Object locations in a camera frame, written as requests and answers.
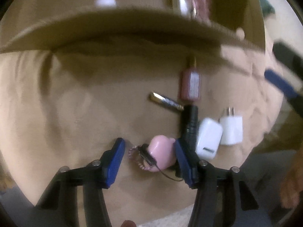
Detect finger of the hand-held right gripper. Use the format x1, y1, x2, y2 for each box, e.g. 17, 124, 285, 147
264, 69, 303, 114
272, 42, 303, 81

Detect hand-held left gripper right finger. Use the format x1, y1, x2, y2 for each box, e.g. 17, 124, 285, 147
175, 138, 259, 227

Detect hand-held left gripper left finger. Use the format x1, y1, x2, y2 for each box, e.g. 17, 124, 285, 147
35, 137, 126, 227

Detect pink heart keychain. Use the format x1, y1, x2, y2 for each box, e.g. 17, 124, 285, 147
129, 135, 177, 172

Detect cardboard box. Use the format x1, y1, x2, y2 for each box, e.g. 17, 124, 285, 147
0, 0, 268, 55

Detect person's right hand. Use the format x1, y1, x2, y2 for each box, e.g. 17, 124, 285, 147
280, 151, 303, 208

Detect white charger block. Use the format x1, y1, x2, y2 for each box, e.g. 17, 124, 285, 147
195, 118, 223, 160

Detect white charger with prongs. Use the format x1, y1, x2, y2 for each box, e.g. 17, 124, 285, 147
219, 107, 244, 146

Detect blue gold battery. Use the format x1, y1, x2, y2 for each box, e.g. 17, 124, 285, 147
149, 92, 184, 111

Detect red perfume bottle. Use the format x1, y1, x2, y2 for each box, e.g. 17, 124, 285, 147
180, 56, 201, 100

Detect person's grey trousers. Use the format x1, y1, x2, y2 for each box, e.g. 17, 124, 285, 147
0, 150, 291, 227

